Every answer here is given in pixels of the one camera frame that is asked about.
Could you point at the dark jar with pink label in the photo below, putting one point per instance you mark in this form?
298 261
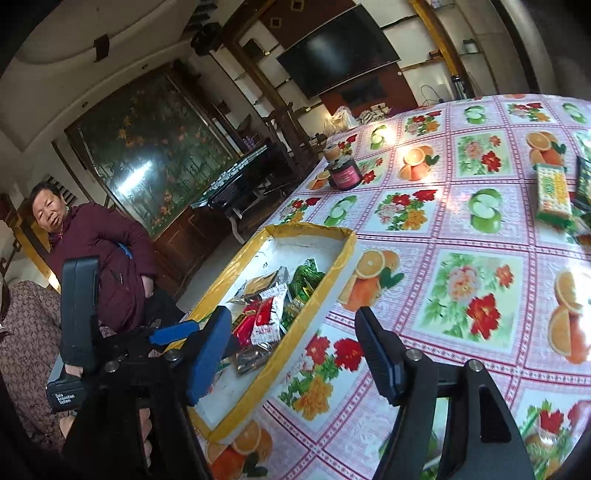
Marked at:
345 174

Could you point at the metal thermos flask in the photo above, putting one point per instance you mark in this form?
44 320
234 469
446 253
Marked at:
457 86

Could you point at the dark wooden chair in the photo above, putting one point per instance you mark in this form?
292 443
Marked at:
288 134

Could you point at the black mahjong table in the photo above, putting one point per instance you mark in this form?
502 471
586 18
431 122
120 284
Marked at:
240 184

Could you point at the black flat television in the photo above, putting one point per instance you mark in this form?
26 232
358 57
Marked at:
337 50

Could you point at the wooden television cabinet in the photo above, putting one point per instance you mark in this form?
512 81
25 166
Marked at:
364 94

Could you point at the white box with yellow tape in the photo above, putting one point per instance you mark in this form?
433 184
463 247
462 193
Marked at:
300 251

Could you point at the person's left hand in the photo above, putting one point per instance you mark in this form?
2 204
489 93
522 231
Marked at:
146 429

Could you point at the large floral wall painting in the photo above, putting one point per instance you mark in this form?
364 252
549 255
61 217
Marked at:
152 152

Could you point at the yellow-green biscuit packet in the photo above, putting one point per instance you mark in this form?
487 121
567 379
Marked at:
554 194

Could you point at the green packet with yellow label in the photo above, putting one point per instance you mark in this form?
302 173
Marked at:
293 316

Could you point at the dark green snack packet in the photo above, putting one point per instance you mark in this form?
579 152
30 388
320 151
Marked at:
584 182

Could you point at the green foil snack packet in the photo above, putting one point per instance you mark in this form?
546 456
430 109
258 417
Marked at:
581 221

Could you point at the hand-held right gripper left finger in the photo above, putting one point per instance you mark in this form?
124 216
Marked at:
210 357

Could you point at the white plastic bag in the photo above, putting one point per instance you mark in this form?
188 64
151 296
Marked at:
340 121

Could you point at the red and white snack packet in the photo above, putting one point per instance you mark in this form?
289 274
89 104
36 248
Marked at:
270 321

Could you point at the person's patterned brown clothing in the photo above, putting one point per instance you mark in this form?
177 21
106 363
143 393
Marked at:
32 350

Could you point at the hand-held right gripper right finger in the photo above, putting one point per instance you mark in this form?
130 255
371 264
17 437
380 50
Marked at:
379 362

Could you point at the tan snack packet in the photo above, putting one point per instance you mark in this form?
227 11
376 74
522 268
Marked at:
265 284

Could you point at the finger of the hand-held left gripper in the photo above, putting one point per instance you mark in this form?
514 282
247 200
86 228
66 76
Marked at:
173 332

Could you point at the black wall speaker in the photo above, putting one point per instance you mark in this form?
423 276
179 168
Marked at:
207 38

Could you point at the slatted wall vent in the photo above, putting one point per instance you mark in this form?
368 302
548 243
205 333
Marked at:
60 187

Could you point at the tape roll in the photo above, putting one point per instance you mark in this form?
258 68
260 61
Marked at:
332 152

